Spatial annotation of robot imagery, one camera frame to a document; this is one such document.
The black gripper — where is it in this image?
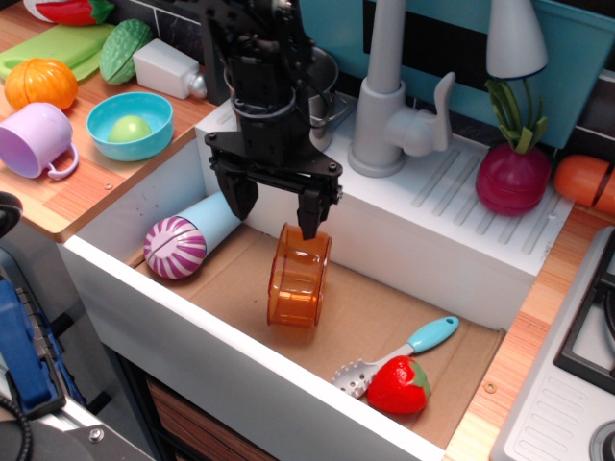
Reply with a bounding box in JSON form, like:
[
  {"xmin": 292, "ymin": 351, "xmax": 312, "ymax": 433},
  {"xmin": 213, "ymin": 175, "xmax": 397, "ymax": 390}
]
[{"xmin": 205, "ymin": 94, "xmax": 342, "ymax": 240}]

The orange transparent plastic pot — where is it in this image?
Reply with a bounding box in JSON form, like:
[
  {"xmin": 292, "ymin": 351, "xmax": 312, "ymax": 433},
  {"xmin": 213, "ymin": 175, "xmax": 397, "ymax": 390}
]
[{"xmin": 266, "ymin": 223, "xmax": 332, "ymax": 328}]

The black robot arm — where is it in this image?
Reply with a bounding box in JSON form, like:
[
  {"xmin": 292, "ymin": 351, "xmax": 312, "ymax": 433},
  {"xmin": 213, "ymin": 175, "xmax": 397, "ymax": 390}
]
[{"xmin": 203, "ymin": 1, "xmax": 342, "ymax": 240}]

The silver metal pot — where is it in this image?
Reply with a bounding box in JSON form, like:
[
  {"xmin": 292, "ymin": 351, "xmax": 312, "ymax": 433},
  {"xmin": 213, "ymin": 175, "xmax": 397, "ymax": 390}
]
[{"xmin": 224, "ymin": 47, "xmax": 351, "ymax": 151}]

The white toy sink basin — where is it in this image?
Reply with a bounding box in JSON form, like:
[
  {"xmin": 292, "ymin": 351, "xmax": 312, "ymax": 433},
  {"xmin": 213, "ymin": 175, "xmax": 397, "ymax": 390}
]
[{"xmin": 61, "ymin": 105, "xmax": 572, "ymax": 460}]

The brown cardboard sink liner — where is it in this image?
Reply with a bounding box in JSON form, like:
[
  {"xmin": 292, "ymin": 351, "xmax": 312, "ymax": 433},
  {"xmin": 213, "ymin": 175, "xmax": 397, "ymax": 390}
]
[{"xmin": 129, "ymin": 226, "xmax": 505, "ymax": 449}]

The toy strawberry in sink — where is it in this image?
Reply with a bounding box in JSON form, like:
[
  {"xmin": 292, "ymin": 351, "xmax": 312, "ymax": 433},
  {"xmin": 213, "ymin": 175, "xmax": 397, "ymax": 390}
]
[{"xmin": 367, "ymin": 356, "xmax": 431, "ymax": 414}]

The light blue plastic cup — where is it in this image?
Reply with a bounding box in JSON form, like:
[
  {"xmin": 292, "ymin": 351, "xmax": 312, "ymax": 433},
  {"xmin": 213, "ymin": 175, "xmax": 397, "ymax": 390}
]
[{"xmin": 177, "ymin": 191, "xmax": 241, "ymax": 256}]

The purple striped toy onion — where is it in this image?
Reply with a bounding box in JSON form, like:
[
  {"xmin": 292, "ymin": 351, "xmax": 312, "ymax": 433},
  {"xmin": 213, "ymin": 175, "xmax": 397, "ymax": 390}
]
[{"xmin": 143, "ymin": 216, "xmax": 207, "ymax": 279}]

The grey toy faucet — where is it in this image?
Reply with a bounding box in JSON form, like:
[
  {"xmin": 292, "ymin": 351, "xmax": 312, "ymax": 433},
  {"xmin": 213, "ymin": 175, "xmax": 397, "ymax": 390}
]
[{"xmin": 348, "ymin": 0, "xmax": 456, "ymax": 178}]

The teal plastic bowl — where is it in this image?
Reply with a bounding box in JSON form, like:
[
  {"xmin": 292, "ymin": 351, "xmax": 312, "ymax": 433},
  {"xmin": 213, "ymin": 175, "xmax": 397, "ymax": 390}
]
[{"xmin": 86, "ymin": 91, "xmax": 174, "ymax": 162}]

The green toy ball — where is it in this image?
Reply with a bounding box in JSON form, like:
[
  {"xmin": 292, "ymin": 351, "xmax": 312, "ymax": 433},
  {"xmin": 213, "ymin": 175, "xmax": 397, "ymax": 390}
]
[{"xmin": 108, "ymin": 115, "xmax": 152, "ymax": 143}]

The white salt shaker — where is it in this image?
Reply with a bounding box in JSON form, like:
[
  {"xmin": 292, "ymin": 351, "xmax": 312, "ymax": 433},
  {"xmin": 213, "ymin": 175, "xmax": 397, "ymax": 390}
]
[{"xmin": 133, "ymin": 38, "xmax": 208, "ymax": 99}]

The green toy bitter gourd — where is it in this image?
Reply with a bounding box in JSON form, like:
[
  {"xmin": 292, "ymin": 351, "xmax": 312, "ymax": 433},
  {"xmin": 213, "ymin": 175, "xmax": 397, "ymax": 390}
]
[{"xmin": 99, "ymin": 19, "xmax": 154, "ymax": 85}]

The teal plastic bin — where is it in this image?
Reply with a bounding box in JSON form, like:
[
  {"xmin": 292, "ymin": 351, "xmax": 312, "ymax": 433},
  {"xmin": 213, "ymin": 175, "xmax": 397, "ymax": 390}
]
[{"xmin": 301, "ymin": 1, "xmax": 614, "ymax": 148}]

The purple toy beet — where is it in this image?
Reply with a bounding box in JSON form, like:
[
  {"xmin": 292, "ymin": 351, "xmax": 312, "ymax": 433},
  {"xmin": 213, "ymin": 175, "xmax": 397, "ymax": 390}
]
[{"xmin": 476, "ymin": 78, "xmax": 552, "ymax": 217}]

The green cutting board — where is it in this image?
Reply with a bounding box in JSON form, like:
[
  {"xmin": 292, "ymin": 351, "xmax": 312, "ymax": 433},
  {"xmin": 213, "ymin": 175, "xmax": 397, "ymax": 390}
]
[{"xmin": 1, "ymin": 24, "xmax": 115, "ymax": 82}]

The lilac plastic mug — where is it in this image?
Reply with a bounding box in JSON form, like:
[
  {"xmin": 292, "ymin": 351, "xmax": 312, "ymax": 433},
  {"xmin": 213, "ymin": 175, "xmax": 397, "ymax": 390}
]
[{"xmin": 1, "ymin": 102, "xmax": 80, "ymax": 181}]

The orange toy pumpkin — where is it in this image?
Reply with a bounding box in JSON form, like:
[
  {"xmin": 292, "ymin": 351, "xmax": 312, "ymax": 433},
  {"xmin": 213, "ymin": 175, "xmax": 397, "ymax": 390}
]
[{"xmin": 5, "ymin": 58, "xmax": 79, "ymax": 110}]

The red toy strawberry top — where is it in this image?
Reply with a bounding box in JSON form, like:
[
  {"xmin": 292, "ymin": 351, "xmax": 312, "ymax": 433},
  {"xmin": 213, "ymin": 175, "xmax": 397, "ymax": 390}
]
[{"xmin": 24, "ymin": 0, "xmax": 115, "ymax": 26}]

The white cone lamp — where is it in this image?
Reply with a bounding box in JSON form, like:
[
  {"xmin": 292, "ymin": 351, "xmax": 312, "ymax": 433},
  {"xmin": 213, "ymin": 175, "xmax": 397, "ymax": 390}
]
[{"xmin": 486, "ymin": 0, "xmax": 548, "ymax": 80}]

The blue box device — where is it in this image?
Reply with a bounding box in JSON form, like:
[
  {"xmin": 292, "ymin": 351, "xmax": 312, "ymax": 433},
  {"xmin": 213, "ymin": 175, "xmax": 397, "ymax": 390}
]
[{"xmin": 1, "ymin": 251, "xmax": 87, "ymax": 419}]

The orange toy carrot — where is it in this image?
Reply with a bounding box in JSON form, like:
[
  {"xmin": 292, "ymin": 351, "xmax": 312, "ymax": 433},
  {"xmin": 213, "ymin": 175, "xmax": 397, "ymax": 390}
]
[{"xmin": 553, "ymin": 155, "xmax": 614, "ymax": 215}]

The toy stove top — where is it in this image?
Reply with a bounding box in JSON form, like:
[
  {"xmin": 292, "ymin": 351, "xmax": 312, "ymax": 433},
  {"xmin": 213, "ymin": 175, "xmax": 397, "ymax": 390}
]
[{"xmin": 490, "ymin": 227, "xmax": 614, "ymax": 460}]

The slotted spoon with blue handle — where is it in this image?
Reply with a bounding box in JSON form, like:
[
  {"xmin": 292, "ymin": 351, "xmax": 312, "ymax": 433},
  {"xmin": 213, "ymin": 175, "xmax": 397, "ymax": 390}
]
[{"xmin": 332, "ymin": 316, "xmax": 459, "ymax": 399}]

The black cable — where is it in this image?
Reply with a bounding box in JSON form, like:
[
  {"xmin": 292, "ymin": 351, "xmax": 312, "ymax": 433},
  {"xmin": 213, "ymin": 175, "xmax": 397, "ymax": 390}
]
[{"xmin": 0, "ymin": 393, "xmax": 35, "ymax": 461}]

